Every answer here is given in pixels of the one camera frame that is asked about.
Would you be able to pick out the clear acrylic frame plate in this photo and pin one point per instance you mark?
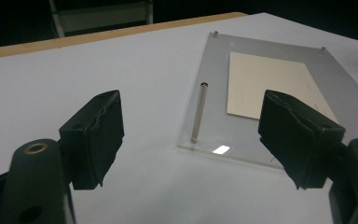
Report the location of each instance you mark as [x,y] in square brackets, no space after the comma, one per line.
[217,93]

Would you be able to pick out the metal standoff rod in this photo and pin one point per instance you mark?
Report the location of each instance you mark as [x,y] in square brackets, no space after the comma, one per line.
[199,112]

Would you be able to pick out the cream paper card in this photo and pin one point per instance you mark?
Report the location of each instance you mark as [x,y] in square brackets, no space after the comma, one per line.
[261,84]

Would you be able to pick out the metal stand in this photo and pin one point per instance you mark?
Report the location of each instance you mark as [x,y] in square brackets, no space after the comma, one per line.
[105,15]

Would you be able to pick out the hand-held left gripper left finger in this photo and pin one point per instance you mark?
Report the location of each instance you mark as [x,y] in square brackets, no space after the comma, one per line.
[93,140]

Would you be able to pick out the small metal screw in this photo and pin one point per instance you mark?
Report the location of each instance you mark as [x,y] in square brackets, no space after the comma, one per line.
[216,33]
[323,49]

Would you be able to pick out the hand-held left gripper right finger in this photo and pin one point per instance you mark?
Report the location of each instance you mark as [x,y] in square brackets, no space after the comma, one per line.
[298,140]

